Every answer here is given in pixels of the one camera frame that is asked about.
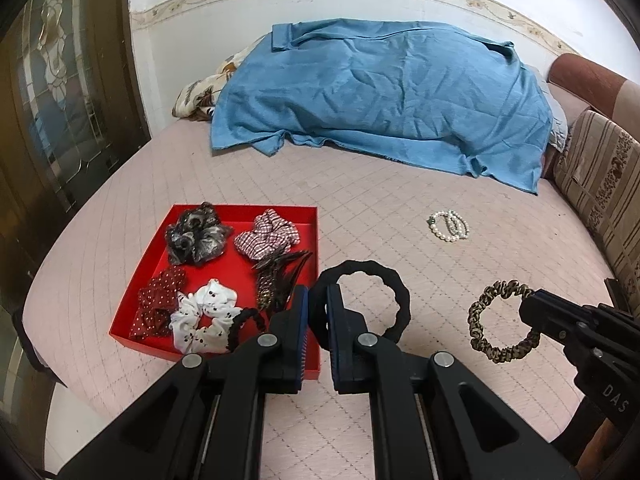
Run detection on floral pillow under sheet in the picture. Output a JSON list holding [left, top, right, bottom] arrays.
[[171, 35, 265, 122]]

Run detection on white dotted scrunchie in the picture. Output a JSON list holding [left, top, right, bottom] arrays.
[[169, 278, 242, 354]]

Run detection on striped beige cushion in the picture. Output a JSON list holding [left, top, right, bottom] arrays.
[[553, 110, 640, 315]]

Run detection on red white plaid scrunchie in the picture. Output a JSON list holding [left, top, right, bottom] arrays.
[[234, 209, 300, 261]]

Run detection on red dotted scrunchie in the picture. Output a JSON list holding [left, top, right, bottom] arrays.
[[129, 266, 186, 341]]

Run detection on leopard print scrunchie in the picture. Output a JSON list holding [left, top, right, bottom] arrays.
[[466, 280, 541, 365]]

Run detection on grey silver scrunchie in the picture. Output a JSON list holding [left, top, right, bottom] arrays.
[[165, 202, 233, 266]]

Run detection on brown beaded hair clip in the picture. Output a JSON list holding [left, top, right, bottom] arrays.
[[253, 248, 312, 318]]

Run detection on pink quilted mattress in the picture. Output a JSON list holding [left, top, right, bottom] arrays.
[[23, 122, 611, 472]]

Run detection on white pearl bracelet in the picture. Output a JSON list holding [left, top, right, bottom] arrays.
[[426, 210, 464, 244]]

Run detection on wooden glass wardrobe door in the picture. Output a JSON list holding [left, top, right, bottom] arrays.
[[1, 0, 150, 312]]

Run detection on pale green bead bracelet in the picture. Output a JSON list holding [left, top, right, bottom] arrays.
[[444, 209, 471, 241]]

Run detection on brown padded headboard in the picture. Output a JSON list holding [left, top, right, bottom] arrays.
[[541, 52, 640, 181]]

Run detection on black wavy hair band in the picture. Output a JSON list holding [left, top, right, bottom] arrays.
[[307, 259, 412, 354]]

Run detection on blue cloth sheet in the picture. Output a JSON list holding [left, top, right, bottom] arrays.
[[210, 18, 553, 193]]

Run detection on red tray box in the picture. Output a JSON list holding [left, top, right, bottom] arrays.
[[108, 204, 319, 361]]

